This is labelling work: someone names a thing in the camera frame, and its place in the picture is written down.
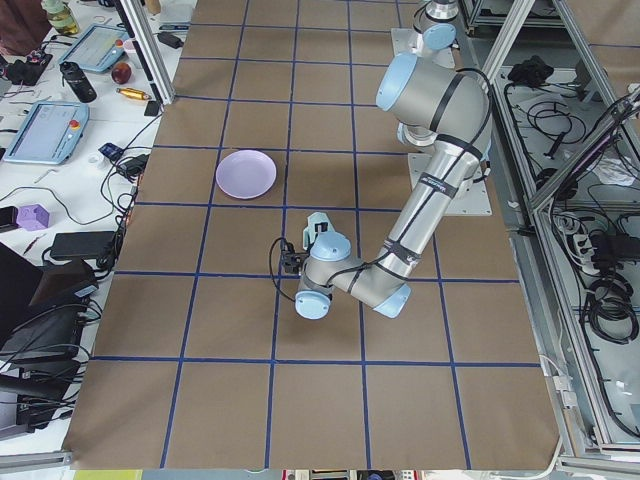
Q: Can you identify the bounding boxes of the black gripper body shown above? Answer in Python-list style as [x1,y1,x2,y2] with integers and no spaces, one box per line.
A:
[314,222,328,235]

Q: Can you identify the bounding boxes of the light blue faceted cup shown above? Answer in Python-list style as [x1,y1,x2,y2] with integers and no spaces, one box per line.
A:
[302,212,334,251]

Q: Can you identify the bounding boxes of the lilac round plate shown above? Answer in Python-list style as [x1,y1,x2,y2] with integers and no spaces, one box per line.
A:
[216,150,277,200]

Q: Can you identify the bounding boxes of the pink small cup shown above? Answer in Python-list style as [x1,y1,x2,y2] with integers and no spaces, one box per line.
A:
[123,39,137,56]

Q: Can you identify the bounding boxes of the black phone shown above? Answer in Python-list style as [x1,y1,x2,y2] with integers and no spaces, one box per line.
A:
[144,101,161,117]

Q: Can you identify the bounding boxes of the black power brick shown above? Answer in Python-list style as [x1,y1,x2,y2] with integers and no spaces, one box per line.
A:
[49,231,115,261]

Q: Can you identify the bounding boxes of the gold cylinder tool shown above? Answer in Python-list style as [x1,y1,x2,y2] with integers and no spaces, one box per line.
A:
[116,88,152,101]

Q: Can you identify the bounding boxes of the red apple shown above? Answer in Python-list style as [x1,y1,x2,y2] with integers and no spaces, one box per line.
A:
[111,62,132,85]

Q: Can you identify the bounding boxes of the white power strip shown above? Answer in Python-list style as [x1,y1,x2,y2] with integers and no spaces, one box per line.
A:
[572,233,594,262]

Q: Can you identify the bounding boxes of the near blue teach pendant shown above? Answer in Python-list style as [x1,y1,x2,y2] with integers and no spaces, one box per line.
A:
[2,101,90,165]

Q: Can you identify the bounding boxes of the blue teach pendant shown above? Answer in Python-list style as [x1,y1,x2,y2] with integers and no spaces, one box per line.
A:
[59,24,129,73]
[2,101,90,165]

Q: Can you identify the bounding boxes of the purple printed block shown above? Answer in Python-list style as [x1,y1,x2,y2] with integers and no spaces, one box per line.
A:
[16,204,50,231]

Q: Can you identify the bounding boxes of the far blue teach pendant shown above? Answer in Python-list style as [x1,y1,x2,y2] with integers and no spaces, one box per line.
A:
[59,24,129,73]

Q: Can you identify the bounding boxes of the black water bottle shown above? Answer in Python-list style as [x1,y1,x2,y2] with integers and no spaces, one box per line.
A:
[60,61,97,103]

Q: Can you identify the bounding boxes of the green glass bottle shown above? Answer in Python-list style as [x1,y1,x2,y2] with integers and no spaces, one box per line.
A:
[41,0,79,36]

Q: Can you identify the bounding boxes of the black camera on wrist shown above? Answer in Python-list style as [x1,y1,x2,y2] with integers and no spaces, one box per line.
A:
[279,240,308,275]

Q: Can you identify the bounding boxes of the aluminium frame post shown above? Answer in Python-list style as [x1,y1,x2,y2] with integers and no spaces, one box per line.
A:
[115,0,175,105]

